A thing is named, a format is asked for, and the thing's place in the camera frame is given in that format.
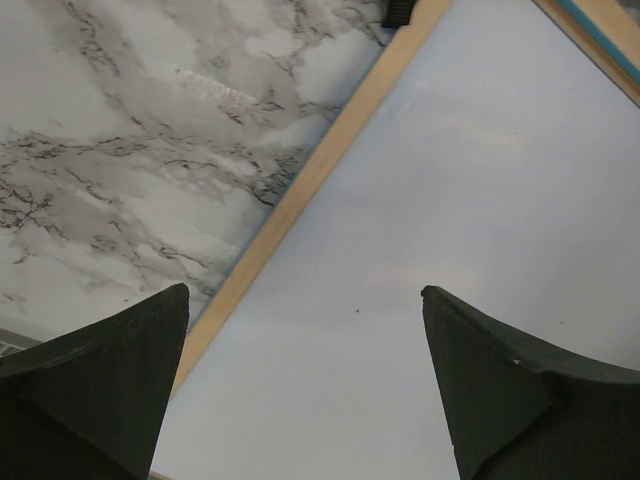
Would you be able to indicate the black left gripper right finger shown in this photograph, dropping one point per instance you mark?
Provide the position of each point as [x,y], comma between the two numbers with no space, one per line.
[519,407]

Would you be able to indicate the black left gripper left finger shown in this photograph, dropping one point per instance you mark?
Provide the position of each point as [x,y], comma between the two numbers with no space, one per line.
[90,404]

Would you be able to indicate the colourful balloon photo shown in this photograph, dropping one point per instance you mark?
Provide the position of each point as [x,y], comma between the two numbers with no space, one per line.
[503,167]

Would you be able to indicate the wooden picture frame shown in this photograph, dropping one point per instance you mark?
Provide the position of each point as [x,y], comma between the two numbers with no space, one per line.
[602,30]

